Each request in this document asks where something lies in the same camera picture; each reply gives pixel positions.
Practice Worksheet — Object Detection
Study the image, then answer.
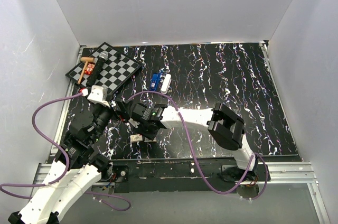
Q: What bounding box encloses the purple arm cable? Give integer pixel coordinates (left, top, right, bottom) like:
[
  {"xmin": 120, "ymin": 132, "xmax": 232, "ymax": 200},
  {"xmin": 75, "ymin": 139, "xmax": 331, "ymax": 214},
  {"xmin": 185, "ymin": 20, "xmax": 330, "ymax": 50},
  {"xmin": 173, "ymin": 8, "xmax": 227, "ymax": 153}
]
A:
[
  {"xmin": 0, "ymin": 88, "xmax": 132, "ymax": 211},
  {"xmin": 126, "ymin": 91, "xmax": 270, "ymax": 200}
]

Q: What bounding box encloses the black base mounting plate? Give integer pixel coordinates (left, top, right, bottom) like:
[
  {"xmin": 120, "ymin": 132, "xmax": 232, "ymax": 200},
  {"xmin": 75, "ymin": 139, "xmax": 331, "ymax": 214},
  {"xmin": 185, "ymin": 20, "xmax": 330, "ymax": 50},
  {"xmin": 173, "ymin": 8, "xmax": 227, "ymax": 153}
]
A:
[{"xmin": 92, "ymin": 158, "xmax": 270, "ymax": 194}]

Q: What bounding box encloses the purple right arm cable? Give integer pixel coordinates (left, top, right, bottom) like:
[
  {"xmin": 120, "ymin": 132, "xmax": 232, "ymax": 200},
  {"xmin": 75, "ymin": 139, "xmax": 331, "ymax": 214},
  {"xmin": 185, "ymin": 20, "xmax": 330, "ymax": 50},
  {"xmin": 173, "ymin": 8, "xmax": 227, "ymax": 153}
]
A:
[{"xmin": 126, "ymin": 91, "xmax": 270, "ymax": 200}]

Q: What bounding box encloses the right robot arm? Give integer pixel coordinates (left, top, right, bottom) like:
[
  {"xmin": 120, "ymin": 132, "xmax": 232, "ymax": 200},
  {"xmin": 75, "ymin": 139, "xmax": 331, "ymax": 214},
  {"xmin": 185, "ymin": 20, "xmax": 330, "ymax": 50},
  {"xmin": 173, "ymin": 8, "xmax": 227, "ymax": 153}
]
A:
[{"xmin": 128, "ymin": 103, "xmax": 262, "ymax": 181}]

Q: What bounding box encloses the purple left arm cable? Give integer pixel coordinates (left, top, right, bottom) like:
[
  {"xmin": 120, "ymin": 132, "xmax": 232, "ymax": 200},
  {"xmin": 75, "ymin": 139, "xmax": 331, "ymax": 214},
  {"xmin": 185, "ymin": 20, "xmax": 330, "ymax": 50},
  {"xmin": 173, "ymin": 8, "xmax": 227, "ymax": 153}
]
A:
[{"xmin": 0, "ymin": 88, "xmax": 132, "ymax": 211}]

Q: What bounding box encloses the black microphone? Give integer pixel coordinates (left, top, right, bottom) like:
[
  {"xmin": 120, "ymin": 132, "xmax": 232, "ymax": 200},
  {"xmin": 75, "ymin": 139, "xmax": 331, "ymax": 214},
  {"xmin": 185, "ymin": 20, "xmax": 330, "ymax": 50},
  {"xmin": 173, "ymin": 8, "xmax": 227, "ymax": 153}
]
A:
[{"xmin": 86, "ymin": 51, "xmax": 109, "ymax": 87}]

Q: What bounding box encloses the wooden mallet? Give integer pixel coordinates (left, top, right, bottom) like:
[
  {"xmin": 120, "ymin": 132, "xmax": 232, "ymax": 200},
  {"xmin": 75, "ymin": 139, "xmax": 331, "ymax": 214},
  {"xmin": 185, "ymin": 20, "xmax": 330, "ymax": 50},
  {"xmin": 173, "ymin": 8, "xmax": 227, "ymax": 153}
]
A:
[{"xmin": 78, "ymin": 57, "xmax": 95, "ymax": 84}]

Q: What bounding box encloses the red toy block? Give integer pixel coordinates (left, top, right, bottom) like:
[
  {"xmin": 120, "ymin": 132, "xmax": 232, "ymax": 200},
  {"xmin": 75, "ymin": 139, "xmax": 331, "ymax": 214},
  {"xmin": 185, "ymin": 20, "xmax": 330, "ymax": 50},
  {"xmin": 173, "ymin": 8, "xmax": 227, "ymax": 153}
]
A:
[{"xmin": 84, "ymin": 63, "xmax": 95, "ymax": 75}]

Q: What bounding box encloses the white stapler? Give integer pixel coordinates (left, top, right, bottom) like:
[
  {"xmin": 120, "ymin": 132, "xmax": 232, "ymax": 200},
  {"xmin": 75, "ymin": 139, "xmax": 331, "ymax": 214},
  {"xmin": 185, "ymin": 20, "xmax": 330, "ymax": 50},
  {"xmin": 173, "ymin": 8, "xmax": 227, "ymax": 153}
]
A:
[{"xmin": 160, "ymin": 73, "xmax": 172, "ymax": 94}]

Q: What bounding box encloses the blue stapler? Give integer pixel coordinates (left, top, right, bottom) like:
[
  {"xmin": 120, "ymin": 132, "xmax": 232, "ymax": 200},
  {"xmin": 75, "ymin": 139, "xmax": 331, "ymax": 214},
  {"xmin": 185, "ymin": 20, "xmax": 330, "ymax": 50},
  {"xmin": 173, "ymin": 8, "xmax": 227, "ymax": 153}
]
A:
[{"xmin": 149, "ymin": 71, "xmax": 162, "ymax": 91}]

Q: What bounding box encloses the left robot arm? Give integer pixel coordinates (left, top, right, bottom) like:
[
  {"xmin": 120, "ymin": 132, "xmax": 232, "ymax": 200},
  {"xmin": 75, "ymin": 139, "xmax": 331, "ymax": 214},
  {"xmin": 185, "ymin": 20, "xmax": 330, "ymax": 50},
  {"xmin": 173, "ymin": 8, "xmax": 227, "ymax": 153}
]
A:
[{"xmin": 8, "ymin": 101, "xmax": 118, "ymax": 223}]

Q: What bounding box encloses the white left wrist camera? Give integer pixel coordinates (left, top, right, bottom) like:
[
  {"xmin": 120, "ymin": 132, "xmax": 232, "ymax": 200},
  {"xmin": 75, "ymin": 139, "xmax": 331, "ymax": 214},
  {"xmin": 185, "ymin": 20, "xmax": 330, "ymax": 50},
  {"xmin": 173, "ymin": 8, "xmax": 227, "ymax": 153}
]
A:
[{"xmin": 87, "ymin": 85, "xmax": 110, "ymax": 108}]

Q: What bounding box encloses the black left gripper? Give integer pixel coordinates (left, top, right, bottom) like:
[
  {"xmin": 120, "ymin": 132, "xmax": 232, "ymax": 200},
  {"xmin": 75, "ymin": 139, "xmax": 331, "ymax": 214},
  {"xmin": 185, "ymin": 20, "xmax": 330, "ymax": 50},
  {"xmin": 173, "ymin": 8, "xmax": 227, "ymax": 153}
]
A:
[{"xmin": 90, "ymin": 94, "xmax": 133, "ymax": 143}]

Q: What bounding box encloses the staple box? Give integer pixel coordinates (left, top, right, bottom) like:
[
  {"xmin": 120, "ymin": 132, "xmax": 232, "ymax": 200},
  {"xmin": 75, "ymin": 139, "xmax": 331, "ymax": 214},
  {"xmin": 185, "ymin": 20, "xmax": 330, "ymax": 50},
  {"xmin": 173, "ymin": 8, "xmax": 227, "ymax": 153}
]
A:
[
  {"xmin": 130, "ymin": 134, "xmax": 143, "ymax": 143},
  {"xmin": 144, "ymin": 138, "xmax": 157, "ymax": 143}
]

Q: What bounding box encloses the black white chessboard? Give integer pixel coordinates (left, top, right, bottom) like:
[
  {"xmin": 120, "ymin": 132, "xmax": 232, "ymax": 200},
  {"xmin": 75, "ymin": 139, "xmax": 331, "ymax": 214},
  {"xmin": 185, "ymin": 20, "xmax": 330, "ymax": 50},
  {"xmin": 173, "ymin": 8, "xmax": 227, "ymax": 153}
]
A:
[{"xmin": 65, "ymin": 41, "xmax": 142, "ymax": 102}]

